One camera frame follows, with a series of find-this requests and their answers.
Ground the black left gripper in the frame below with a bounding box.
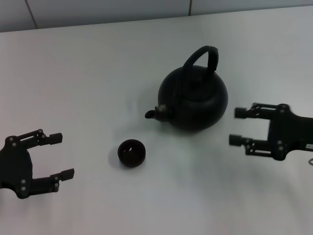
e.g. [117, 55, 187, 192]
[0, 129, 75, 199]

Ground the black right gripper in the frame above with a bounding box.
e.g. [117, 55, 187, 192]
[229, 102, 313, 161]

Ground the black round teapot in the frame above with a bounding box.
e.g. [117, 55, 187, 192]
[144, 46, 229, 133]

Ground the black teapot lid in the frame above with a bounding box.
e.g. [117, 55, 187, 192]
[179, 70, 218, 102]

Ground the small black teacup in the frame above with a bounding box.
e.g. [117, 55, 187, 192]
[117, 138, 147, 169]

